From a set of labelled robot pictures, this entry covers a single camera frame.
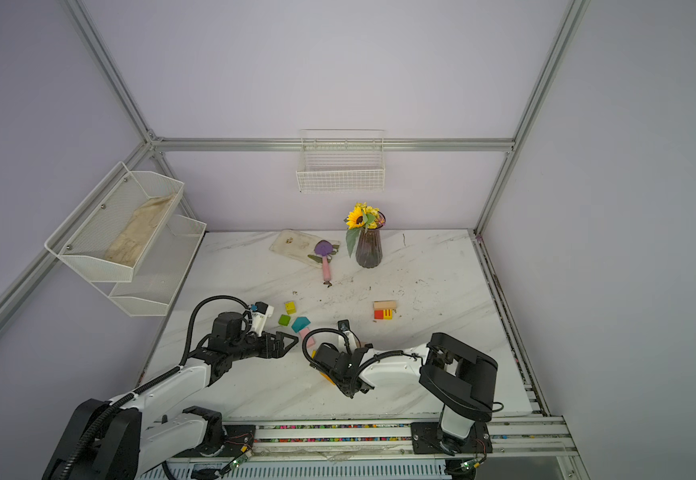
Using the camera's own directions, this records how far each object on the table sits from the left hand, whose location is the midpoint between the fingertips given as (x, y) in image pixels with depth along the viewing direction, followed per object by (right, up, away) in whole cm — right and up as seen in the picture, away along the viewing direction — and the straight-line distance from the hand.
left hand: (286, 341), depth 85 cm
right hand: (+17, -5, +3) cm, 18 cm away
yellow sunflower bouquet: (+23, +36, +3) cm, 43 cm away
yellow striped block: (+31, +6, +11) cm, 33 cm away
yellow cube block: (-2, +8, +12) cm, 15 cm away
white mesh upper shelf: (-45, +31, -7) cm, 55 cm away
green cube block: (-3, +4, +11) cm, 12 cm away
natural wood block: (+30, +8, +14) cm, 34 cm away
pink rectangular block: (+9, +4, -15) cm, 18 cm away
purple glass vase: (+25, +27, +28) cm, 47 cm away
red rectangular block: (+28, +6, +12) cm, 31 cm away
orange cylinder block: (+14, -3, -19) cm, 24 cm away
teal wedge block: (+2, +3, +10) cm, 11 cm away
